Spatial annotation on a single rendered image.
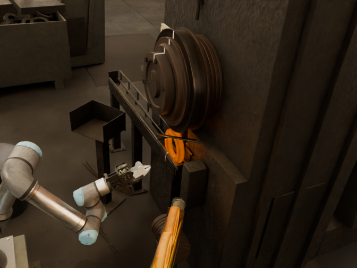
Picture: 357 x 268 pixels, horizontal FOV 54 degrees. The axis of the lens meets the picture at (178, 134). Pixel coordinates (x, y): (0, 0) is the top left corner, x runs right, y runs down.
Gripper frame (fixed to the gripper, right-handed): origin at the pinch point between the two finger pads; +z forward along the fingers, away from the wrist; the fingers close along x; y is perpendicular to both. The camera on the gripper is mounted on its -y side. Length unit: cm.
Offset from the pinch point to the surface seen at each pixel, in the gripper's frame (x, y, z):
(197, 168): -13.1, -0.2, 19.6
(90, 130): 65, -11, -19
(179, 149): 4.5, -1.4, 18.3
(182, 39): 6, 52, 32
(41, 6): 287, 5, -16
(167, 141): 18.7, -5.9, 16.2
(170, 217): -34.4, 4.5, -2.4
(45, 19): 274, -5, -18
